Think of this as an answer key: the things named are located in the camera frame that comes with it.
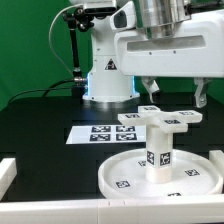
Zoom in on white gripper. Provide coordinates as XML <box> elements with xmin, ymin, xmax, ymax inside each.
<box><xmin>114</xmin><ymin>18</ymin><xmax>224</xmax><ymax>108</ymax></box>

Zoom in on white cross-shaped table base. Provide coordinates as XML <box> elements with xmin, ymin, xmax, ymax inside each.
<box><xmin>118</xmin><ymin>105</ymin><xmax>203</xmax><ymax>133</ymax></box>

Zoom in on white round table top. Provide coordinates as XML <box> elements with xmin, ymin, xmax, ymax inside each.
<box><xmin>98</xmin><ymin>149</ymin><xmax>224</xmax><ymax>199</ymax></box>

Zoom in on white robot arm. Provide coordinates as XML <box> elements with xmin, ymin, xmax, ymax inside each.
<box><xmin>69</xmin><ymin>0</ymin><xmax>224</xmax><ymax>108</ymax></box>

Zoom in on white marker plate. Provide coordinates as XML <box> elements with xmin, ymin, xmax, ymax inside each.
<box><xmin>66</xmin><ymin>125</ymin><xmax>146</xmax><ymax>144</ymax></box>

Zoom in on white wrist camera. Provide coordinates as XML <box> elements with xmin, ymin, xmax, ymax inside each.
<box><xmin>110</xmin><ymin>0</ymin><xmax>137</xmax><ymax>31</ymax></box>

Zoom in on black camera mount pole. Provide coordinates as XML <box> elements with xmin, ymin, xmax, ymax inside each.
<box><xmin>63</xmin><ymin>7</ymin><xmax>94</xmax><ymax>88</ymax></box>

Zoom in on black cable on table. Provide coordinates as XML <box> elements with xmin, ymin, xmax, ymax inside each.
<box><xmin>7</xmin><ymin>78</ymin><xmax>84</xmax><ymax>105</ymax></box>

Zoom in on white front fence rail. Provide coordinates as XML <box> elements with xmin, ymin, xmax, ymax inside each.
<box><xmin>0</xmin><ymin>195</ymin><xmax>224</xmax><ymax>224</ymax></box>

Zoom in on grey cable loop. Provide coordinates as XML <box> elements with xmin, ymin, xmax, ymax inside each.
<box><xmin>48</xmin><ymin>4</ymin><xmax>81</xmax><ymax>73</ymax></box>

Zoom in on white left fence rail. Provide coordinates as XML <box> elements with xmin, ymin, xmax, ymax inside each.
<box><xmin>0</xmin><ymin>158</ymin><xmax>17</xmax><ymax>201</ymax></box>

